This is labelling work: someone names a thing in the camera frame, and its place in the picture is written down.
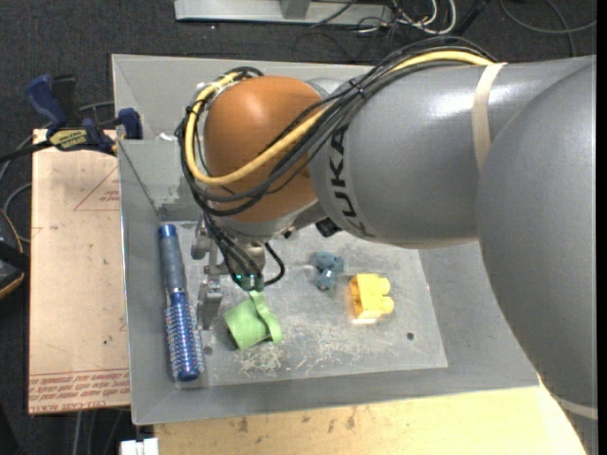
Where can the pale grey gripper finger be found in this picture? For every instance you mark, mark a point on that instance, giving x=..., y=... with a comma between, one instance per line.
x=215, y=307
x=203, y=308

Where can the blue hairbrush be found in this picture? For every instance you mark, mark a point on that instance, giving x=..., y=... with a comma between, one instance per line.
x=178, y=296

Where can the green plastic cup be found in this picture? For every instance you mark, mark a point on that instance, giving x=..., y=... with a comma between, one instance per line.
x=246, y=324

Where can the grey-blue toy figure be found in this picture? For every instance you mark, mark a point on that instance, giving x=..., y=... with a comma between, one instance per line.
x=328, y=269

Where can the grey metal bin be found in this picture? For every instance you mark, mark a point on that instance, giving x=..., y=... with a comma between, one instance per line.
x=332, y=349

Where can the brown cardboard board, red print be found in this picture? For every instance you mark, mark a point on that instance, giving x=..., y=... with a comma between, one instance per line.
x=76, y=278

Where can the yellow toy building block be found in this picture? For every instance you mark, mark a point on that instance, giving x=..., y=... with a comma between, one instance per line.
x=371, y=296

